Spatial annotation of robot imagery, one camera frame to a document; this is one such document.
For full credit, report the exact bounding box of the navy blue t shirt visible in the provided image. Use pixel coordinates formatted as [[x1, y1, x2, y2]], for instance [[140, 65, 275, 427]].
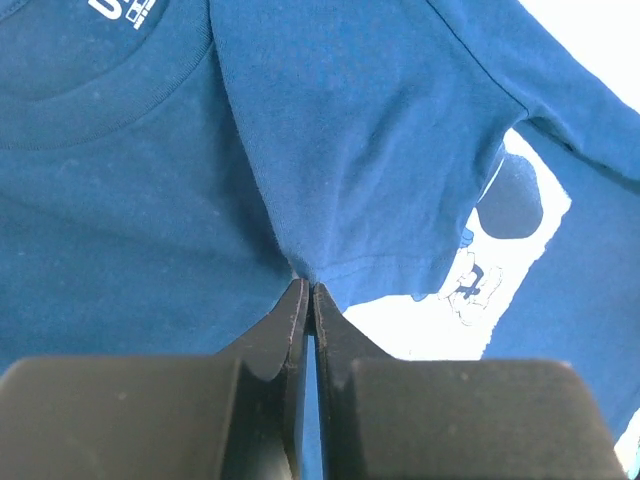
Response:
[[1, 1, 639, 479]]

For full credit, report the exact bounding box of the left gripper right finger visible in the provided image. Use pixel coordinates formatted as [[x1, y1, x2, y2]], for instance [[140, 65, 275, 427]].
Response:
[[312, 284, 624, 479]]

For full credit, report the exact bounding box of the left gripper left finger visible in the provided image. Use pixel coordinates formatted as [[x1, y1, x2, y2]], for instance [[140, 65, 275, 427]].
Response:
[[1, 280, 310, 480]]

